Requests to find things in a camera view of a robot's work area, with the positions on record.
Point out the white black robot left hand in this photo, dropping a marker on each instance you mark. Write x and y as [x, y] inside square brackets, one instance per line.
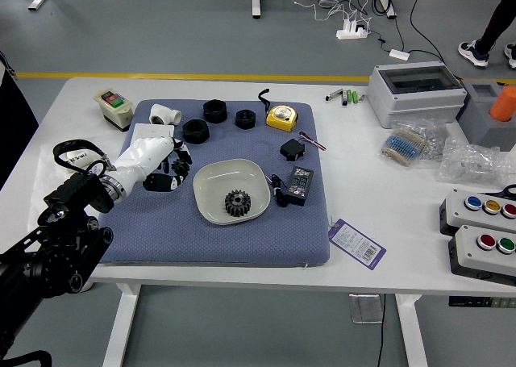
[141, 157]

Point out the small black gear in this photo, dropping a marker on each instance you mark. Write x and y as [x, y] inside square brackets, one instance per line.
[178, 168]

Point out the white square dish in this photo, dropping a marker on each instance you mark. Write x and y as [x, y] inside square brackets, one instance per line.
[225, 173]

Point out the large black gear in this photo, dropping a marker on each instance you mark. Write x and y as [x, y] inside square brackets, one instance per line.
[238, 210]

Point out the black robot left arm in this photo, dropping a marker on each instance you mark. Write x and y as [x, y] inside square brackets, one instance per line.
[60, 230]

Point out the large black hex nut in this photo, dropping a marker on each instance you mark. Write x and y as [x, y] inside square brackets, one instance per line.
[207, 115]
[186, 133]

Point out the small black hex nut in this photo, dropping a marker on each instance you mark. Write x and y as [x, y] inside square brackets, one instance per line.
[240, 123]

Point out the grey three-button control box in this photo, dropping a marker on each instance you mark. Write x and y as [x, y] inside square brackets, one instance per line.
[455, 209]

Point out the grey two-button control box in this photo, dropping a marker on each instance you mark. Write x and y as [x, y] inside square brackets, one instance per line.
[467, 258]

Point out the white pipe tee fitting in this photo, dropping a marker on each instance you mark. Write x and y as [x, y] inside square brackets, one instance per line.
[163, 115]

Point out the blue-grey cushion mat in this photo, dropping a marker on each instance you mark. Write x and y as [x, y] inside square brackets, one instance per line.
[201, 242]

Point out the person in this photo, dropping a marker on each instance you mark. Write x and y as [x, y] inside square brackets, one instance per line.
[12, 121]
[496, 20]

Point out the yellow tape measure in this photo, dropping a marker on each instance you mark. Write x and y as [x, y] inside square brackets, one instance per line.
[282, 119]

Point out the black digital panel meter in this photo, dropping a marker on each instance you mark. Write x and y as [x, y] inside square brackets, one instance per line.
[300, 185]

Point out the green battery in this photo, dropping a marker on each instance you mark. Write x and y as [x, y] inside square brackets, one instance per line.
[350, 97]
[355, 97]

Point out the purple barcode tag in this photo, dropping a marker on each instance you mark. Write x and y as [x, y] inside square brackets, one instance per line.
[356, 244]

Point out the white power strip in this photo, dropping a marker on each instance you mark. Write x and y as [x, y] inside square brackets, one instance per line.
[350, 33]

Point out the bag of blue resistors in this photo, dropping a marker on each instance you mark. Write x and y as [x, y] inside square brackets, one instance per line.
[403, 143]

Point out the white power adapter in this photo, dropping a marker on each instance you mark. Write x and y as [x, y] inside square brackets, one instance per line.
[399, 54]

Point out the bag of metal screws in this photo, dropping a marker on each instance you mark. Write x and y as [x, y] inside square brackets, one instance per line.
[436, 143]

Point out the bubble wrap bag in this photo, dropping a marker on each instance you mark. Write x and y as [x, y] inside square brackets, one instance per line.
[471, 161]

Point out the grey foam block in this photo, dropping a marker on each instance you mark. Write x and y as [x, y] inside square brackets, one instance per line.
[479, 121]

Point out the orange cylinder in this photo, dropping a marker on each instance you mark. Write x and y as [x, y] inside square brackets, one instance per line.
[504, 105]

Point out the black desk height controller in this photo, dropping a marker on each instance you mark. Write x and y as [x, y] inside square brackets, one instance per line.
[479, 301]

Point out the white wall switch panel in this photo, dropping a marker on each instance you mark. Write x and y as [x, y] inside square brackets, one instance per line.
[155, 131]

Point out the beige red-green push-button switch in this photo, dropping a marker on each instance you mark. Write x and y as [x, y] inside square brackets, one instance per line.
[116, 113]

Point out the grey metal bracket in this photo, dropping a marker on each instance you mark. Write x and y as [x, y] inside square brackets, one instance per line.
[364, 308]

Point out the grey electrical enclosure box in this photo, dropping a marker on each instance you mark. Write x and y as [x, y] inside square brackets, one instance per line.
[419, 101]

